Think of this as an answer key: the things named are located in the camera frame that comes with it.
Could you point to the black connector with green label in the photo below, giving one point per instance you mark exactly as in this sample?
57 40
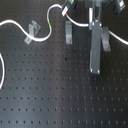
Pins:
68 5

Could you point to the black block top right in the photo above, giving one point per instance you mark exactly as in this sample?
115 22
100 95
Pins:
119 6

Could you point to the long metal gripper finger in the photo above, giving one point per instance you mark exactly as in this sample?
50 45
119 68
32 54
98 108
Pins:
94 26

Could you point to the right metal cable clip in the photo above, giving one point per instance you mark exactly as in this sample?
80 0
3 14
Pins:
105 39

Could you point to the middle metal cable clip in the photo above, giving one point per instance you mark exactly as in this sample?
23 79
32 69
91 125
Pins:
68 32

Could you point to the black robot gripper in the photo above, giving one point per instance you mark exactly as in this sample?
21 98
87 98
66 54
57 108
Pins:
104 4

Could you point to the left metal cable clip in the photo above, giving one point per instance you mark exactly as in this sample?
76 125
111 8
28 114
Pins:
34 28

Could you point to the metal cable clip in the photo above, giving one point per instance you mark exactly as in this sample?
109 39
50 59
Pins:
34 28
68 32
105 39

